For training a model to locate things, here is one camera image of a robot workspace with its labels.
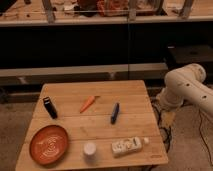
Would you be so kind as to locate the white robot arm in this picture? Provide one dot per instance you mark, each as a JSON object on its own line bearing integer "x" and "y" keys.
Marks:
{"x": 186, "y": 83}

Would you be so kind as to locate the orange ceramic plate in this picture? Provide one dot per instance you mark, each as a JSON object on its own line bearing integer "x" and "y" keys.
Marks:
{"x": 49, "y": 144}

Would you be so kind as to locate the white ceramic cup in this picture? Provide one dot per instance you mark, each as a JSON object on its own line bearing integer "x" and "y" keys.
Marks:
{"x": 90, "y": 151}

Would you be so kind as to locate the black box on shelf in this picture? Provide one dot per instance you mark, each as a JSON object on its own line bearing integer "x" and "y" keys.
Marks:
{"x": 183, "y": 55}

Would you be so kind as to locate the wooden shelf with clutter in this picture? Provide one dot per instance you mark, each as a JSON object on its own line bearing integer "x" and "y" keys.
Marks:
{"x": 95, "y": 12}

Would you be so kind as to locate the orange toy carrot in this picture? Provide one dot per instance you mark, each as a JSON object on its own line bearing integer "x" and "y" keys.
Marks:
{"x": 88, "y": 103}

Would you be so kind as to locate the black eraser block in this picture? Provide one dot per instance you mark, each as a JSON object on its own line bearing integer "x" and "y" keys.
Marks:
{"x": 50, "y": 107}

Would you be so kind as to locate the blue marker pen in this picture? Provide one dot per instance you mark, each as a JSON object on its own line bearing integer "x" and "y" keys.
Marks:
{"x": 115, "y": 113}

